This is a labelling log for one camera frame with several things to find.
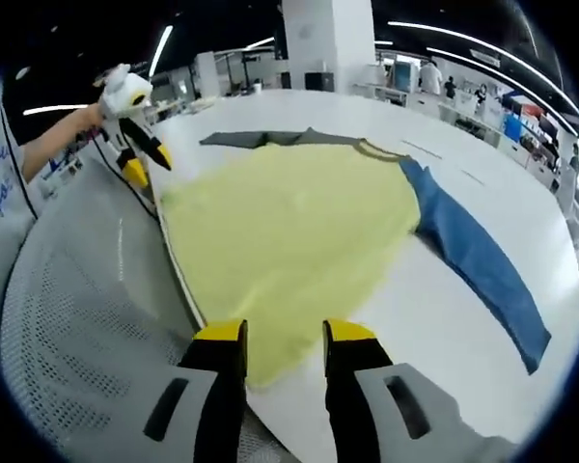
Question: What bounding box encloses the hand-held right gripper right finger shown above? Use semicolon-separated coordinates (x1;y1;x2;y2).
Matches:
321;320;512;463

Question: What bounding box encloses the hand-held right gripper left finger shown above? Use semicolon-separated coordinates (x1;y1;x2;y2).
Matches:
124;318;250;463

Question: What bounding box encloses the yellow garment with blue sleeve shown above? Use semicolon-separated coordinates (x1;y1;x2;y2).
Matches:
159;125;552;390

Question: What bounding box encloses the person's left hand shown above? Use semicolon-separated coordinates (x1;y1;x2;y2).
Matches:
74;102;109;143

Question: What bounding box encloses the ceiling light strip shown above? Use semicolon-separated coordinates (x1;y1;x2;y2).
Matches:
22;103;91;117
427;46;501;68
388;21;579;127
149;24;174;78

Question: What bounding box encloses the person's white printed shirt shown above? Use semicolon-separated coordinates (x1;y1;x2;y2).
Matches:
0;76;86;314

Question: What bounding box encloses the black cabinet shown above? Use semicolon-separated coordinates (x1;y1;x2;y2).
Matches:
304;70;337;92

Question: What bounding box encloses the white square pillar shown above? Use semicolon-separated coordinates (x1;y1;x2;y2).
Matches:
282;0;375;93

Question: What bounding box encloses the white glass-front cabinet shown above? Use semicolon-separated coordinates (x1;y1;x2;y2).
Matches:
393;55;419;91

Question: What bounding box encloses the row of white office desks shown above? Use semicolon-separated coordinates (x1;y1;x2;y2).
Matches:
351;81;561;189

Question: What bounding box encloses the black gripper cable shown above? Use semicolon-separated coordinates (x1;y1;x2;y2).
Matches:
94;137;163;221

